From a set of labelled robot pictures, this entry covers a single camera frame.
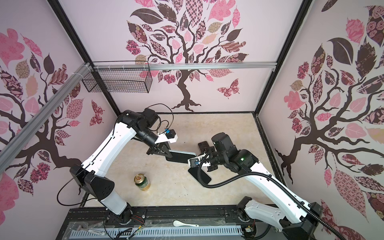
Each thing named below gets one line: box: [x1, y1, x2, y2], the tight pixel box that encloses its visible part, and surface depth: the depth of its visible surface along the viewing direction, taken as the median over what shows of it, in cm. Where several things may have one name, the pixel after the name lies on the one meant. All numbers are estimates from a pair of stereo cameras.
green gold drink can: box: [134, 173, 151, 192], surface depth 77 cm
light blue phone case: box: [165, 149, 197, 164], surface depth 64 cm
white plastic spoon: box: [173, 220, 200, 227], surface depth 72 cm
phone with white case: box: [188, 166, 212, 185], surface depth 89 cm
